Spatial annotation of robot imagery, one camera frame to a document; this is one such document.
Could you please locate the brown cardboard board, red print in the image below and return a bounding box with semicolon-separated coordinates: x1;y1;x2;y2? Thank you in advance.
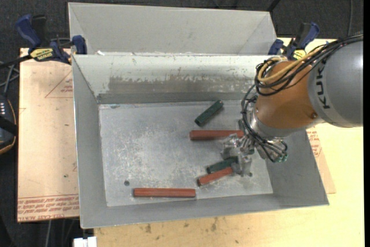
17;47;337;223

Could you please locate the red-brown flat block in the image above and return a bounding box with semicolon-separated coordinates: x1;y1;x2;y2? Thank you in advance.
133;187;197;198
197;167;235;187
189;130;245;142

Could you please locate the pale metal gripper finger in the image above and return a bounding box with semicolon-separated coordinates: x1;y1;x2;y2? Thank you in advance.
231;156;253;178
220;137;241;159

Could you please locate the grey metal bin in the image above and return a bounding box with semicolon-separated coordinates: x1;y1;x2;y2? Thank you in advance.
68;2;330;230

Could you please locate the dark green flat block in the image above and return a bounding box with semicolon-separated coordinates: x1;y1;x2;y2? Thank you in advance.
194;99;224;127
206;156;240;175

